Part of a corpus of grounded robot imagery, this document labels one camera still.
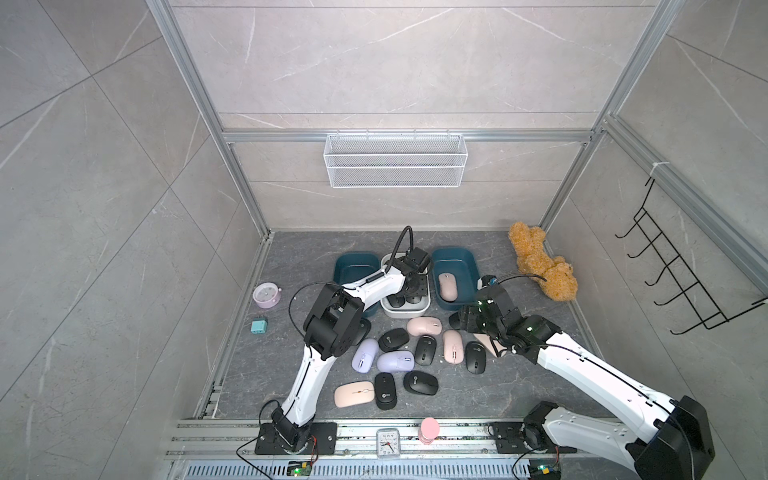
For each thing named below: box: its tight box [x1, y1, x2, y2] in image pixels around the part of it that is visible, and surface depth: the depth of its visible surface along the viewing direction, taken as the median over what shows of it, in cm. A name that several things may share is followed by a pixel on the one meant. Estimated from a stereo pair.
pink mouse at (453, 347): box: [442, 329, 464, 365], surface depth 88 cm
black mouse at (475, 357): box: [465, 341, 486, 375], surface depth 87 cm
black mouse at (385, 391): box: [374, 372, 398, 411], surface depth 81 cm
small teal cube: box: [250, 318, 268, 335], surface depth 94 cm
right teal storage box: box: [432, 247, 478, 311], surface depth 106 cm
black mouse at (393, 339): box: [377, 328, 410, 353], surface depth 90 cm
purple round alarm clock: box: [252, 282, 282, 310], surface depth 100 cm
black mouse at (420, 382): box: [403, 370, 439, 396], surface depth 83 cm
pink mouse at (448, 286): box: [438, 272, 458, 302], surface depth 103 cm
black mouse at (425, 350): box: [414, 335, 437, 366], surface depth 88 cm
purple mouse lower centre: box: [376, 350, 415, 372], surface depth 87 cm
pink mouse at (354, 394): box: [334, 381, 376, 408], surface depth 81 cm
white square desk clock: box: [376, 428, 401, 459], surface depth 73 cm
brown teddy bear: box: [508, 222, 579, 302], surface depth 99 cm
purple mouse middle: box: [351, 338, 379, 374], surface depth 86 cm
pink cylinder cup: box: [418, 417, 440, 445], surface depth 70 cm
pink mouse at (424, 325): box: [407, 316, 443, 336], surface depth 93 cm
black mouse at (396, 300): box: [386, 293, 405, 308], surface depth 100 cm
